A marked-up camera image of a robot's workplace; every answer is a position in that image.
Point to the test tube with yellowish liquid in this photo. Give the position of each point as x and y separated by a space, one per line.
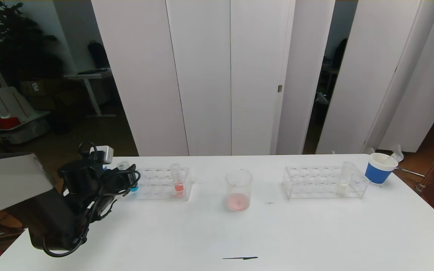
344 186

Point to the dark office chair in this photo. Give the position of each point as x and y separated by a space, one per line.
340 52

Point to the white machine base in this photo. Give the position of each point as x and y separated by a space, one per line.
25 130

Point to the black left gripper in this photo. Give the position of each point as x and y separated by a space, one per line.
127 178

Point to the clear acrylic tube rack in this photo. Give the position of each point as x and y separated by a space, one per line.
156 184
311 184

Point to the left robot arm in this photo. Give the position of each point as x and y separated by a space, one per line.
9 180

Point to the green potted plant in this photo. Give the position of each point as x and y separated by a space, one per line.
17 37

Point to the black backpack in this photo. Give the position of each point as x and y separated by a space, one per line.
98 54

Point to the test tube with blue liquid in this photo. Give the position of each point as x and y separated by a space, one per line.
123 165

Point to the metal chair base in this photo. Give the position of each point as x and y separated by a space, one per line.
4 235

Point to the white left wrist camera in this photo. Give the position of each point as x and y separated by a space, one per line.
106 153

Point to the clear conical test tube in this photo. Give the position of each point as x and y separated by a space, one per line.
394 154

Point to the white folding screen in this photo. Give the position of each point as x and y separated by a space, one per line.
202 75
371 75

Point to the test tube with red liquid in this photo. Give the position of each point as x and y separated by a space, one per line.
179 187

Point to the clear plastic beaker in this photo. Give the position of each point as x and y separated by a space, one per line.
239 199

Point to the white desk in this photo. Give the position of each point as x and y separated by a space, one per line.
89 73

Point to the brown cardboard box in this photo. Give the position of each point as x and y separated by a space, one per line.
38 92

